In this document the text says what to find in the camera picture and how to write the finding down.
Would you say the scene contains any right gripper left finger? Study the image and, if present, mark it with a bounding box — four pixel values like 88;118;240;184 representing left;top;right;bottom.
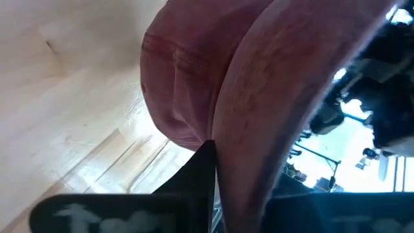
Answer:
28;139;217;233

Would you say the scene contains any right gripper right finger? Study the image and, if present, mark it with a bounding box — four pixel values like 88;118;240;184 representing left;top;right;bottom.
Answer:
259;192;414;233

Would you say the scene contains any maroon baseball cap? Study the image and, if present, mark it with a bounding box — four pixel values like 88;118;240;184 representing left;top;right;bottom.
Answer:
139;0;406;233

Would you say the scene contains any black tripod stand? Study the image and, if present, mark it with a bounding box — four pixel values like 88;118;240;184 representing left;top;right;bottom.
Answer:
286;129;342;194

